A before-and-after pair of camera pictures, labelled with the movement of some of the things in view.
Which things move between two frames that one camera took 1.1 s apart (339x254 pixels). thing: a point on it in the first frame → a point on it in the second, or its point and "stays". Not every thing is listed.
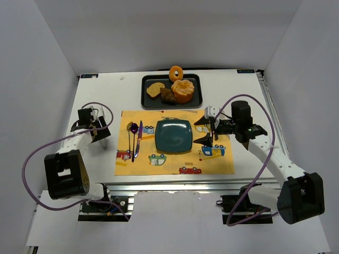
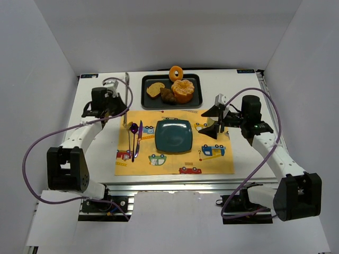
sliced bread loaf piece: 153,90 stays
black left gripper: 98,129 → 116,103
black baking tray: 148,102 stays
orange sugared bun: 183,90 stays
